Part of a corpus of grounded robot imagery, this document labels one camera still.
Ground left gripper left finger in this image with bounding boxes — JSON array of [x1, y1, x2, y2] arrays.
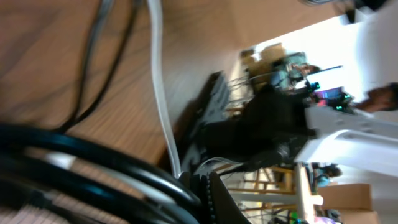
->
[[178, 172, 207, 224]]

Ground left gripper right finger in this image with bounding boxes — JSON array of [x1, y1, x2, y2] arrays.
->
[[206, 172, 250, 224]]

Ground white usb cable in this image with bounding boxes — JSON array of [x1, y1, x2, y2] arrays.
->
[[43, 0, 187, 206]]

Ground black usb cable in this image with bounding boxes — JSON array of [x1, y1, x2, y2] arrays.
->
[[0, 0, 203, 224]]

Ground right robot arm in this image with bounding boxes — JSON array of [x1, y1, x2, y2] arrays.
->
[[202, 83, 397, 176]]

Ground cardboard box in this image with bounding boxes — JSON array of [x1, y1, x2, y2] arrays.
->
[[318, 184, 381, 224]]

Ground background person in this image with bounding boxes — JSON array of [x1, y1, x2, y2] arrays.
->
[[354, 82, 397, 113]]

